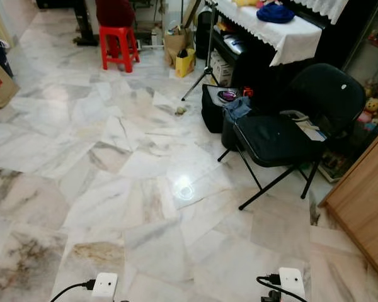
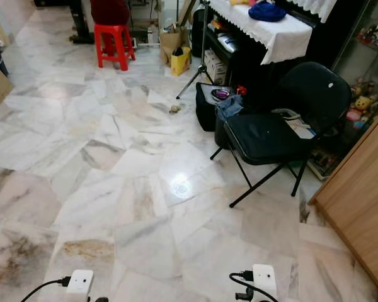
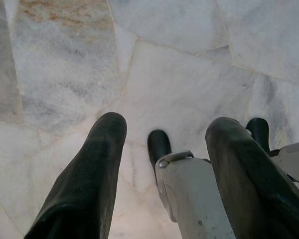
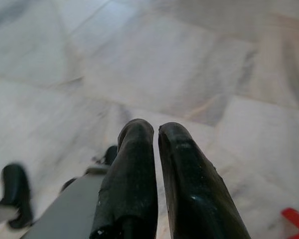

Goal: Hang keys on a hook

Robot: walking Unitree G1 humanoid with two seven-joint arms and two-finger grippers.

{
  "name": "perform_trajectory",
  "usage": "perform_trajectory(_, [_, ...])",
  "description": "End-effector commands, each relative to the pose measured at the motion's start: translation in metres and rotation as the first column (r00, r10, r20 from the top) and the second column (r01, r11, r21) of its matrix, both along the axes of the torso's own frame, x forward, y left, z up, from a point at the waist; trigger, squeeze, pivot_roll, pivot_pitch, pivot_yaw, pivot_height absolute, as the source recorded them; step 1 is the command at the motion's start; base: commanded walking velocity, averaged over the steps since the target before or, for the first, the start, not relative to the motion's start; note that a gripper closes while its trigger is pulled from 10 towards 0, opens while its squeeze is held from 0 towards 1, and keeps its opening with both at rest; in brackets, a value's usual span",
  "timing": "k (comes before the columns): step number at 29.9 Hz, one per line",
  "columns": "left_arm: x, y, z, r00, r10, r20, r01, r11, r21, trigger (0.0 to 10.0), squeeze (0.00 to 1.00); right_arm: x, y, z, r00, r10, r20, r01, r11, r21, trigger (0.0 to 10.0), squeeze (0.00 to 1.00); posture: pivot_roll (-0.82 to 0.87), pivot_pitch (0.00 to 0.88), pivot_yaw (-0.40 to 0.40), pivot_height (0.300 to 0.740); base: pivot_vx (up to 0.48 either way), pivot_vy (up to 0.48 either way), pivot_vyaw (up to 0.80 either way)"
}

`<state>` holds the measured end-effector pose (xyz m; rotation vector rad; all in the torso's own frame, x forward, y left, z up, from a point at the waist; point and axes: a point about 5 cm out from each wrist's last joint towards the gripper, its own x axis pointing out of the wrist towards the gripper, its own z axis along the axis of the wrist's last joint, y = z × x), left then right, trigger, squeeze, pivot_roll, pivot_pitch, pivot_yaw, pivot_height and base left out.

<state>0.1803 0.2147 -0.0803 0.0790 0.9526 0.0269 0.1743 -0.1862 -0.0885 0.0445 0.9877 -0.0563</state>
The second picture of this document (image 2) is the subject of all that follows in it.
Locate red plastic stool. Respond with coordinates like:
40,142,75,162
93,24,136,71

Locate dark red bundle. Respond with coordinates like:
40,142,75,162
90,0,132,26

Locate yellow paper bag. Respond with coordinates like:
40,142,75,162
170,47,192,77

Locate plain brown paper bag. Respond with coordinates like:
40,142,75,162
159,26,183,64

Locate black bag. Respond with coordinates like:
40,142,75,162
195,82,235,132

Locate black tripod stand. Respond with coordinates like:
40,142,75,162
175,0,215,101

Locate white cardboard box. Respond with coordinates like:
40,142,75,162
203,49,228,86

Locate blue denim cloth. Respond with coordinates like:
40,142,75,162
216,94,244,121

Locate black folding chair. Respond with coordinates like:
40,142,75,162
210,61,353,209

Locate black piano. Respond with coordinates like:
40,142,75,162
203,0,357,114

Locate white papers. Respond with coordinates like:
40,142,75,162
287,118,318,141

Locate white tablecloth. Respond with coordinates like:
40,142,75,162
210,0,316,66

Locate light wooden cabinet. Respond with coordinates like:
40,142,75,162
309,103,378,298

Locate yellow plush toy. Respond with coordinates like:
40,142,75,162
354,94,375,113

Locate glass display cabinet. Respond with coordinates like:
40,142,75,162
307,0,378,181

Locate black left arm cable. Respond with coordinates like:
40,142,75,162
21,277,71,302

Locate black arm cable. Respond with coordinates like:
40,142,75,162
229,271,278,302
21,277,71,302

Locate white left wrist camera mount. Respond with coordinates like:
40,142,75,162
66,269,95,298

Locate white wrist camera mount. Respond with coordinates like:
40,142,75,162
252,264,278,300
66,269,95,298

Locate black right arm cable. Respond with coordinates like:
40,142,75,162
229,271,278,302

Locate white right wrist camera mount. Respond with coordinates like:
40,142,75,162
252,264,278,300

